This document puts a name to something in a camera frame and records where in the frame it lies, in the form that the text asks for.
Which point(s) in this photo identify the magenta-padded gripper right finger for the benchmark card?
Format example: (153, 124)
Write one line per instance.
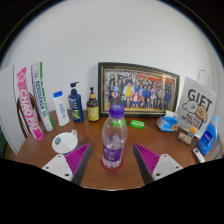
(147, 158)

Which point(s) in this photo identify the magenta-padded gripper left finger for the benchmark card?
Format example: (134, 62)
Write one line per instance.
(77, 158)

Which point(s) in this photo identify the clear purple-capped water bottle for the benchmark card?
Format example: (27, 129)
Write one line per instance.
(114, 140)

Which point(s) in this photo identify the white blue patterned paper cup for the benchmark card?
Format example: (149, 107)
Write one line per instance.
(64, 143)

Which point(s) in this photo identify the small green packet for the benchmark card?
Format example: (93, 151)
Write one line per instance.
(137, 124)

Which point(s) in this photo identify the blue tissue pack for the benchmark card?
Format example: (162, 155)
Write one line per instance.
(167, 123)

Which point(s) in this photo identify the small patterned flat pack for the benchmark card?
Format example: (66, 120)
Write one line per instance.
(184, 138)

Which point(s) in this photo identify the white blue-capped lotion bottle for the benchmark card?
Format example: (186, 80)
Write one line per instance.
(61, 110)

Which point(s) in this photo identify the dark blue pump bottle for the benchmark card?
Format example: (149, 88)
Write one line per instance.
(76, 106)

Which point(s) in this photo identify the pack of batteries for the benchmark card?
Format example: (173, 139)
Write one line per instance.
(191, 131)

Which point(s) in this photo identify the yellow-labelled dark pump bottle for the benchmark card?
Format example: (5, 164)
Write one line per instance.
(93, 108)

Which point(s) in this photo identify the blue detergent bottle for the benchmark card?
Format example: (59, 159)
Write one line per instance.
(207, 138)

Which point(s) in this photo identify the framed group photo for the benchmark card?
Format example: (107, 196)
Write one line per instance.
(140, 88)

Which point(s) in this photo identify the pink shuttlecock tube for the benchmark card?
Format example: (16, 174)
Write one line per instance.
(28, 106)

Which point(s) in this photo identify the white green shuttlecock tube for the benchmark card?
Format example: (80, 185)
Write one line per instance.
(41, 96)

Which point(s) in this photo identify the white paper gift bag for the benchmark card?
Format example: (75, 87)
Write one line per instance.
(196, 103)

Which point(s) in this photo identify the dark green crate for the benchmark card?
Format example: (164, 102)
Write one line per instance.
(2, 143)

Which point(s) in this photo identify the white refrigerator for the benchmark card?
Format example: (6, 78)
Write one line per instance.
(8, 110)

